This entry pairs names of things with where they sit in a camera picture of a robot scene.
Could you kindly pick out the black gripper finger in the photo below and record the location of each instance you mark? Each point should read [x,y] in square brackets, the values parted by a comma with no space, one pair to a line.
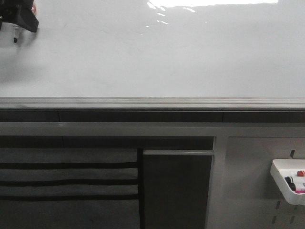
[25,17]

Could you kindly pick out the black whiteboard marker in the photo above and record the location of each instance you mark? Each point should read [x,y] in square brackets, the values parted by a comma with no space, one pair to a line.
[16,32]

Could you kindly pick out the white metal pegboard stand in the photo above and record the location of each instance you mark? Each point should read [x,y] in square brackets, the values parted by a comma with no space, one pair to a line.
[194,175]

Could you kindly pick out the white plastic marker tray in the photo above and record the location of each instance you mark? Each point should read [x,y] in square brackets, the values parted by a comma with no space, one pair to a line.
[282,168]

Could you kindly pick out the red capped white marker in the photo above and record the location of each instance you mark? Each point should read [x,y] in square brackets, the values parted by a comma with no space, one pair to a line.
[300,173]

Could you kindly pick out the white whiteboard with frame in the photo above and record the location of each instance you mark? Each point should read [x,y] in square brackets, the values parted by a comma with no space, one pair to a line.
[158,54]

